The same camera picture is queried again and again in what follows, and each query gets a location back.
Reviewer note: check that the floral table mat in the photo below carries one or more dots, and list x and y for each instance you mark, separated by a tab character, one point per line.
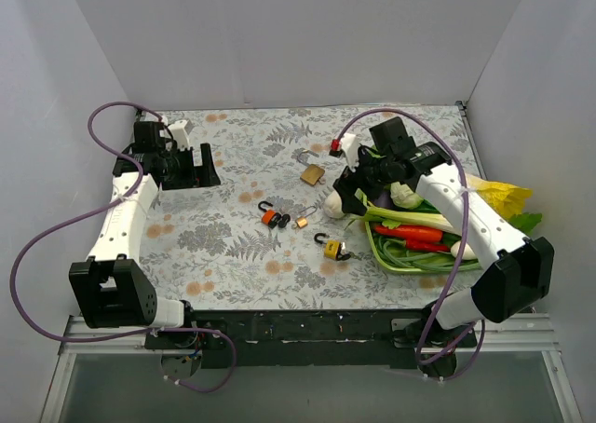
209	246

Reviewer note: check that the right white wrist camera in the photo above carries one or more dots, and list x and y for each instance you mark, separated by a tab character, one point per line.
347	147

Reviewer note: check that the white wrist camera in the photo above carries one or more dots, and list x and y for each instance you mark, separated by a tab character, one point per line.
347	147
179	131

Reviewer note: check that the large brass padlock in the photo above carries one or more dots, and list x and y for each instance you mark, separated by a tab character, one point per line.
313	173

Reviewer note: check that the white radish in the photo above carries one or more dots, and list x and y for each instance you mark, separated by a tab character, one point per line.
467	254

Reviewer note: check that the orange padlock keys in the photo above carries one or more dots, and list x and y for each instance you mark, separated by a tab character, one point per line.
283	220

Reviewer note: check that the aluminium frame rail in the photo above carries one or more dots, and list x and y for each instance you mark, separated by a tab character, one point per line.
314	366

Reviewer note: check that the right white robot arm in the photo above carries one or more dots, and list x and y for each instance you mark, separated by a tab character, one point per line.
516	269

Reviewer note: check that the purple eggplant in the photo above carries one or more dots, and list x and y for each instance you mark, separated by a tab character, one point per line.
384	201

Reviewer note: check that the yellow napa cabbage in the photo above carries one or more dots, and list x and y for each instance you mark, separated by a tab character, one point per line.
506	199

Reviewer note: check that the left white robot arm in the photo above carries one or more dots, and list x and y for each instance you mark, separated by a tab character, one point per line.
110	286

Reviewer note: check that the black base frame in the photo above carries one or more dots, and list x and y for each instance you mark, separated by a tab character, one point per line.
256	338

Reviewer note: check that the yellow padlock keys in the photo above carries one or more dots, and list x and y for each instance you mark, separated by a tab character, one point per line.
342	254

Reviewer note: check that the celery stalk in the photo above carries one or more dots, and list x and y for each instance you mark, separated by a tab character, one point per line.
377	214

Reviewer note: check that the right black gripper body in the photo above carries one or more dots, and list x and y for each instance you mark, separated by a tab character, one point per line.
356	181

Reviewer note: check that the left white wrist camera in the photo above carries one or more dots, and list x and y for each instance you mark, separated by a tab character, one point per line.
179	131

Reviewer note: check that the orange padlock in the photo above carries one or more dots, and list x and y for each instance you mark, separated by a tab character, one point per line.
270	217

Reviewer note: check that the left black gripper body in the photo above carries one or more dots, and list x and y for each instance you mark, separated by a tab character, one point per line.
194	167

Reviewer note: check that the yellow padlock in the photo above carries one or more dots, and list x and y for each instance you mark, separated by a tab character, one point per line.
331	248

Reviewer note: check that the round green cabbage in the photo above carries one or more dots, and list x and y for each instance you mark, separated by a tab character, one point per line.
404	197

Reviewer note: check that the green napa cabbage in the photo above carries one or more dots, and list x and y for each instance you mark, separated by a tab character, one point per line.
336	205

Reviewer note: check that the green long beans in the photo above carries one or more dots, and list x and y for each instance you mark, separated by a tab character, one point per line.
393	256

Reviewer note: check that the small brass padlock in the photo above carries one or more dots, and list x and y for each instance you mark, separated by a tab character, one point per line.
301	220

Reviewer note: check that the green vegetable tray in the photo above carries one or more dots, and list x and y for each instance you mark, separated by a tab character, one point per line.
447	239

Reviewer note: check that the red chili pepper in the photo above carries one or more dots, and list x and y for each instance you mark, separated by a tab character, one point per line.
415	237

